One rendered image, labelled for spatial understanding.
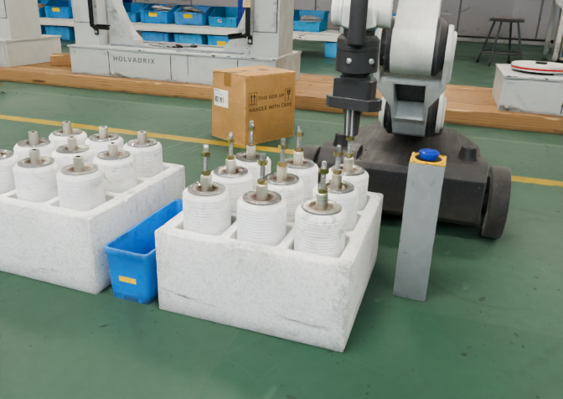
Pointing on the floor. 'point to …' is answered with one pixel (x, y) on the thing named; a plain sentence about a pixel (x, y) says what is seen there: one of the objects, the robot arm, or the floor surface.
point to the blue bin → (138, 256)
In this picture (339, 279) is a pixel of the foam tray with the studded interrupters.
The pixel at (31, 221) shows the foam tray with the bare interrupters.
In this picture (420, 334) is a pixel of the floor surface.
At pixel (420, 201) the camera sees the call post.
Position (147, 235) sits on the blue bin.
